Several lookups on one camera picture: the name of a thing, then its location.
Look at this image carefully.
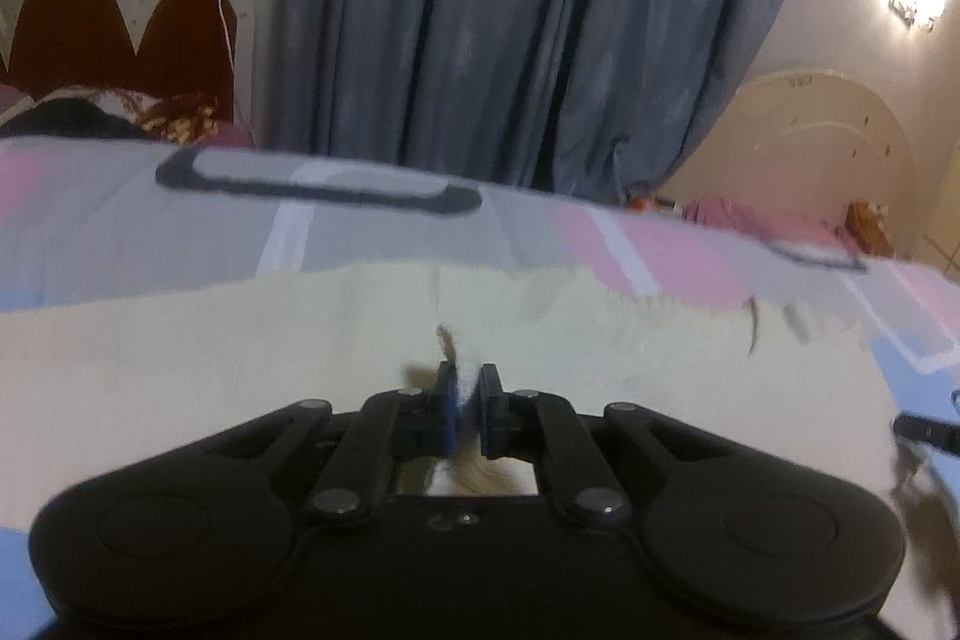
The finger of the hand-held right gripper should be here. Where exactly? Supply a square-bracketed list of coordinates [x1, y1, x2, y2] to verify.
[892, 411, 960, 461]

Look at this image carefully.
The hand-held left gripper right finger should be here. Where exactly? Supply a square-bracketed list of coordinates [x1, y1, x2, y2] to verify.
[480, 364, 740, 528]

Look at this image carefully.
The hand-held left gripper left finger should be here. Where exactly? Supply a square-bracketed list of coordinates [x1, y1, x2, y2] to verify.
[206, 362, 460, 525]

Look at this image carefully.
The cream cloth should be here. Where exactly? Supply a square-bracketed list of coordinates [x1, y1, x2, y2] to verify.
[0, 261, 953, 640]

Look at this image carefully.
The pastel patterned bedsheet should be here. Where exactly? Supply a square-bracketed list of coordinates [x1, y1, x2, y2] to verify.
[0, 134, 960, 640]

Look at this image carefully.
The orange-brown soft toy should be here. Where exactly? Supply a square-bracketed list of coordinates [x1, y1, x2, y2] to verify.
[846, 201, 893, 257]

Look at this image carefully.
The pink bedding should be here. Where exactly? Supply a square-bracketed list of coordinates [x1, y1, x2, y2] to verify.
[686, 194, 860, 251]

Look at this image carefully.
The cream arched headboard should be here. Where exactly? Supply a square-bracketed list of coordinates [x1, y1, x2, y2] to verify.
[660, 70, 920, 259]

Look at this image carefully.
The grey-blue curtain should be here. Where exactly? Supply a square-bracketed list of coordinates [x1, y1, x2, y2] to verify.
[266, 0, 826, 199]

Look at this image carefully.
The patterned pillow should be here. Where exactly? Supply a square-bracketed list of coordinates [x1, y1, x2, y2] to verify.
[0, 85, 252, 150]

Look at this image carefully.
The white and maroon headboard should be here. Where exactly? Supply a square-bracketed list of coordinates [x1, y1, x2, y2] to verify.
[0, 0, 260, 150]

